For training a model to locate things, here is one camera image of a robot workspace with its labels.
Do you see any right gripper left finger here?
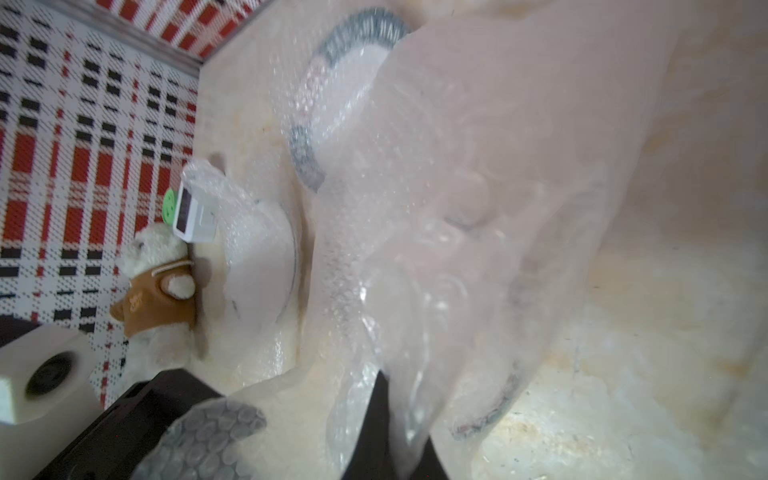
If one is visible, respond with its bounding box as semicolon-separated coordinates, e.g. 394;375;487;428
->
342;372;390;480

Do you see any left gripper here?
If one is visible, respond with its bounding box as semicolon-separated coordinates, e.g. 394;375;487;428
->
32;368;268;480

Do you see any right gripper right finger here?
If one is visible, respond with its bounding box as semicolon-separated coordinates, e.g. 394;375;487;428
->
419;438;449;480

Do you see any bubble wrap of orange plate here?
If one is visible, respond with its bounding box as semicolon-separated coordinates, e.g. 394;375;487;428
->
310;1;690;476

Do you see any orange pattern dinner plate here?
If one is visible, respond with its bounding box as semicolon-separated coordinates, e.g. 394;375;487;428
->
450;361;521;440

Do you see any bubble wrap of white plate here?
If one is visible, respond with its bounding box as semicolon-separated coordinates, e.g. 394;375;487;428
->
182;156;302;389

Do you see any white plate in wrap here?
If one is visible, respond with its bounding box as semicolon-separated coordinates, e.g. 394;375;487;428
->
224;200;299;333

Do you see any bubble wrap of rear plate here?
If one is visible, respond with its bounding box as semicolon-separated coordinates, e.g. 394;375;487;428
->
269;1;413;195

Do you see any white teddy bear toy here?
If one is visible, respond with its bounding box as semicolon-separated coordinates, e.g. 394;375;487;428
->
110;223;197;389

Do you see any white digital clock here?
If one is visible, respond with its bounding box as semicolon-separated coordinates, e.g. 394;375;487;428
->
171;183;217;243

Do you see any green round button toy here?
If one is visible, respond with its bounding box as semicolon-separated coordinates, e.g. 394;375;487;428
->
161;188;178;226

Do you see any grey rimmed plate rear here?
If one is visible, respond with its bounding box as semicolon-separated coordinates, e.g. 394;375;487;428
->
287;6;411;192

